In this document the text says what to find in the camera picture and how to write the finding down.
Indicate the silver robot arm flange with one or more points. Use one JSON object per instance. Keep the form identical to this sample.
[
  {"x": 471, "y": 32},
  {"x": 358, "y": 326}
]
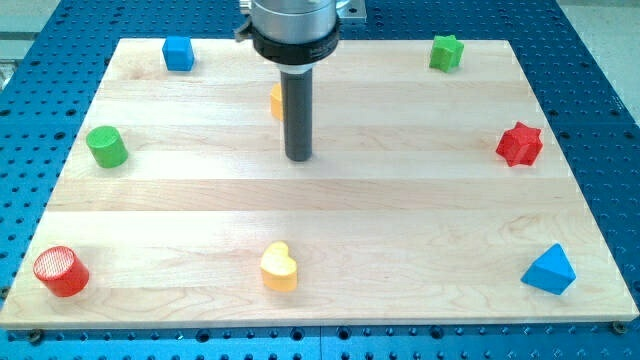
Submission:
[{"x": 296, "y": 34}]

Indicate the green star block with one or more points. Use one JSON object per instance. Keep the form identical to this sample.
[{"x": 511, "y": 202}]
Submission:
[{"x": 446, "y": 53}]

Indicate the red star block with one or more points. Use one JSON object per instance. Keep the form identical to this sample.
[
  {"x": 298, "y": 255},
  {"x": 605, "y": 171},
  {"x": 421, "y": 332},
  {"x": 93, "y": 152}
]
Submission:
[{"x": 520, "y": 145}]

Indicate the yellow block behind rod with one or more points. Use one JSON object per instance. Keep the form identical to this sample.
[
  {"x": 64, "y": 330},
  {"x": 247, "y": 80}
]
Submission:
[{"x": 276, "y": 102}]

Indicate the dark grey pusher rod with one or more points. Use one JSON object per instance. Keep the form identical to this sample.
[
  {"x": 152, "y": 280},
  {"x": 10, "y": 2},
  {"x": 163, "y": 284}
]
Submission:
[{"x": 297, "y": 91}]

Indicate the yellow heart block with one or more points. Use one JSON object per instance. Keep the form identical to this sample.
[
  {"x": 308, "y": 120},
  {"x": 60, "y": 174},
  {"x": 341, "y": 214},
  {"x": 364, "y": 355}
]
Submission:
[{"x": 278, "y": 268}]

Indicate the wooden board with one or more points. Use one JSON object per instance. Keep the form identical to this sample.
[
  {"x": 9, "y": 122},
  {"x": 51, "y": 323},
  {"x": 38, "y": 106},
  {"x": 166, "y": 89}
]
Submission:
[{"x": 405, "y": 214}]

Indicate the blue cube block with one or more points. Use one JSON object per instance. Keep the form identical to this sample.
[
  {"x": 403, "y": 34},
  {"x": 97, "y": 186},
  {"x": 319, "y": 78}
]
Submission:
[{"x": 178, "y": 53}]

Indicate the green cylinder block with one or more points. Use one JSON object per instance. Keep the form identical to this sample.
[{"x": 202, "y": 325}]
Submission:
[{"x": 107, "y": 146}]

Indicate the blue triangle block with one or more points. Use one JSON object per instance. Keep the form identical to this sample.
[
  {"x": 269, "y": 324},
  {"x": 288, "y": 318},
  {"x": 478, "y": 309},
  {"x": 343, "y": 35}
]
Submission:
[{"x": 551, "y": 272}]

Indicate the red cylinder block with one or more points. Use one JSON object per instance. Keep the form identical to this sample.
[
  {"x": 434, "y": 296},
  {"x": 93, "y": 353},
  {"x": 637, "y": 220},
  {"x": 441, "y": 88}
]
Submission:
[{"x": 61, "y": 271}]

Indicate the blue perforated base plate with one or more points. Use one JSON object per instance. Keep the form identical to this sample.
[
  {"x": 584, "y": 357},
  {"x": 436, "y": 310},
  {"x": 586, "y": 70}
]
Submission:
[{"x": 49, "y": 95}]

